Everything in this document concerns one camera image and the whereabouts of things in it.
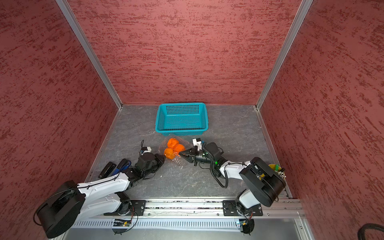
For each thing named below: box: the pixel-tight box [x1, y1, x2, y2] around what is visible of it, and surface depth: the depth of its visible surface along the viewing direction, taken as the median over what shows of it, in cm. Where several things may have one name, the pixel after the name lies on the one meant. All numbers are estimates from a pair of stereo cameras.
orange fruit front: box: [164, 148, 175, 160], surface depth 89 cm
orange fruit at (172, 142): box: [167, 138, 179, 148], surface depth 94 cm
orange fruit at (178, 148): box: [173, 143, 186, 156], surface depth 89 cm
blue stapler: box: [112, 160, 132, 176], surface depth 86 cm
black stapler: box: [98, 161, 117, 179], surface depth 85 cm
